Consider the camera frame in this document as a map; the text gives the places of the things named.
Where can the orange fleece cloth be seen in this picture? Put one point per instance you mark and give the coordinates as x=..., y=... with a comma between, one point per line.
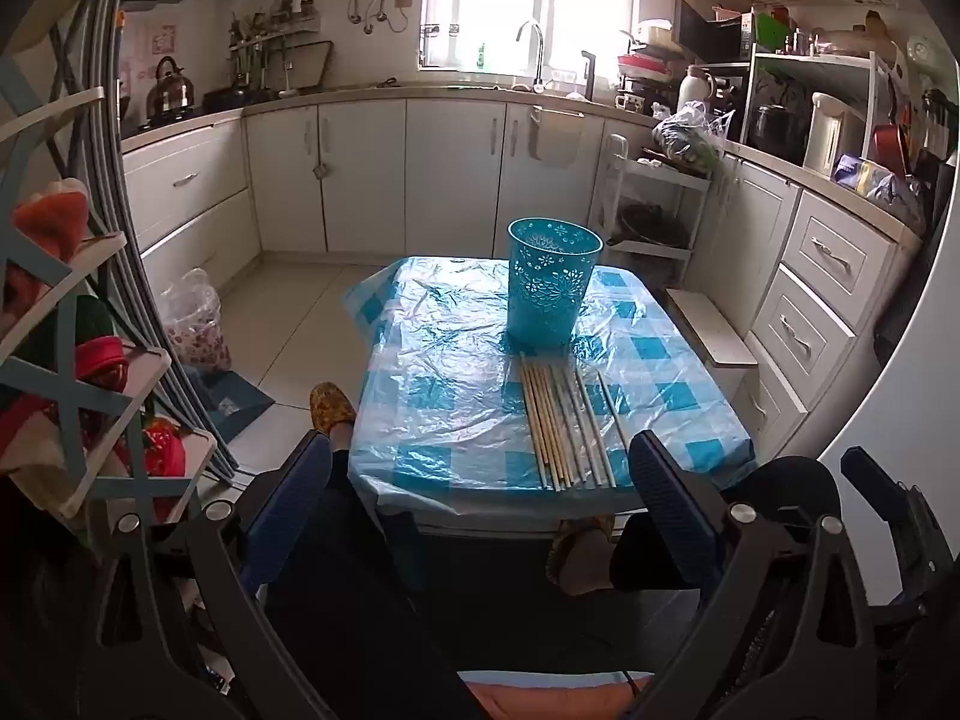
x=52, y=214

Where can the plastic bag of greens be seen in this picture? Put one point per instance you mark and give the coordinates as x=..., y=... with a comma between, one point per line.
x=686, y=139

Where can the blue checkered plastic tablecloth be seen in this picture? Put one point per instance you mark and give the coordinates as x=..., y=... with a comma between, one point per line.
x=450, y=360

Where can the dark pot with lid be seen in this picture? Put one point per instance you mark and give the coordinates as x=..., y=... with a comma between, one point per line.
x=649, y=225

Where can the wall utensil rack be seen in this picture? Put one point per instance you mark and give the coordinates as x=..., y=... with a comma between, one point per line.
x=274, y=26

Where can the white hanging door bin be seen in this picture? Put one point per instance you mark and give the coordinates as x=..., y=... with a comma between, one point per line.
x=556, y=139

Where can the white door cabinet run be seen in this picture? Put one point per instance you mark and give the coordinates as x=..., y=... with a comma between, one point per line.
x=450, y=172

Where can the black water tap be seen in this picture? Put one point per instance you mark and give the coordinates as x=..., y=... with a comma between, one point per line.
x=589, y=75

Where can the blue dustpan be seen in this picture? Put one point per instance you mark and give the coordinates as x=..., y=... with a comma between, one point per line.
x=232, y=401

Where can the black microwave oven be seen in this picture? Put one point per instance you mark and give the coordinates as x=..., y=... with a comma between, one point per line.
x=709, y=34

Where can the chrome sink faucet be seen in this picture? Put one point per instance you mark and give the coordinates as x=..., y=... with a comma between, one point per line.
x=539, y=52

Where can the white electric water boiler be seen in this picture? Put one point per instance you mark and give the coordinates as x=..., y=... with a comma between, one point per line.
x=829, y=135

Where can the white panelled drawer cabinet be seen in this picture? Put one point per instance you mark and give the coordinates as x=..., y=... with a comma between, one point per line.
x=825, y=255

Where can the leaning rectangular tray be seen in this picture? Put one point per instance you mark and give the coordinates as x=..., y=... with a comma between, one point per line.
x=311, y=64

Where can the person's left leg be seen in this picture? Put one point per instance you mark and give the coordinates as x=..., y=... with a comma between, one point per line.
x=360, y=615

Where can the white step stool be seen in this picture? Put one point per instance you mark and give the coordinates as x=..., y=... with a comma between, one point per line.
x=716, y=334

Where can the pink red cloth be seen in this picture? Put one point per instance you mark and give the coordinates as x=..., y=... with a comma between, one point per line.
x=105, y=360

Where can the patterned mug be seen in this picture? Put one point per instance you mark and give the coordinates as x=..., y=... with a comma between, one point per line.
x=628, y=102

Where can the white thermos jug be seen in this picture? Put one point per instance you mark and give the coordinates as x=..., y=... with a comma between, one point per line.
x=694, y=90

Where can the kitchen window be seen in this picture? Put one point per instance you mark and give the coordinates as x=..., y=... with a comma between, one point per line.
x=525, y=0

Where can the person's left hand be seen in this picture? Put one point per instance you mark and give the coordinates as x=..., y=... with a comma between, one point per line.
x=540, y=705

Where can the white and blue shelf rack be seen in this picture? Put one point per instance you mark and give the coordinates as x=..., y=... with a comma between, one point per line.
x=142, y=371

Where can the white trolley cart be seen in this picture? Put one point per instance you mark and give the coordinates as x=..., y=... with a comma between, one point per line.
x=664, y=176

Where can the red pot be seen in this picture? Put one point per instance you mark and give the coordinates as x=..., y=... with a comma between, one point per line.
x=891, y=146

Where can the green knitted cloth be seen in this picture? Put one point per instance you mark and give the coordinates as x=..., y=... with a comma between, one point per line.
x=86, y=322

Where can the teal perforated plastic basket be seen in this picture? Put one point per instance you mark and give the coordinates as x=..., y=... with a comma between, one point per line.
x=551, y=292

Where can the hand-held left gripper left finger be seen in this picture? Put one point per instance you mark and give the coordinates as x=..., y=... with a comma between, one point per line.
x=289, y=502

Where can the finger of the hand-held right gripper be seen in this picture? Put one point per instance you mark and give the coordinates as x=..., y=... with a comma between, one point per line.
x=870, y=476

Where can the white countertop shelf rack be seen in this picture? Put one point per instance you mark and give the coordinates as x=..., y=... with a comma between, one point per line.
x=817, y=61

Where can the black rice cooker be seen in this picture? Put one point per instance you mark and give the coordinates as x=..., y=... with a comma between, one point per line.
x=776, y=131

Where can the floral plastic bag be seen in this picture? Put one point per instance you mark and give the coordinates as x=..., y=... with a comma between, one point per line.
x=195, y=322

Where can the stack of dishes and bowls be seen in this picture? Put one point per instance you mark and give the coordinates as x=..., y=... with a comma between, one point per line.
x=645, y=64

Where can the set of wooden chopsticks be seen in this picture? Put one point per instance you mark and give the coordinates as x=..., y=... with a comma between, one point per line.
x=547, y=427

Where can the green cutting board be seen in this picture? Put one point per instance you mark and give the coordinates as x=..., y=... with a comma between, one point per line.
x=771, y=30

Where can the black frying pan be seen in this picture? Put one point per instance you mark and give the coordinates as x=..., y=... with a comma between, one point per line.
x=236, y=96

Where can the blue and yellow snack bags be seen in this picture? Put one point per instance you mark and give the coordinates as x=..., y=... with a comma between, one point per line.
x=874, y=184

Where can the grey folding frame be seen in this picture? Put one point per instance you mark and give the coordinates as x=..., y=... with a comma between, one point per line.
x=131, y=240

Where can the steel kettle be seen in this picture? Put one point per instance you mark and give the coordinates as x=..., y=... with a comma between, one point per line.
x=171, y=94

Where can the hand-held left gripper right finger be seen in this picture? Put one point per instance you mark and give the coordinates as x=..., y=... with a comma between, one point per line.
x=667, y=510

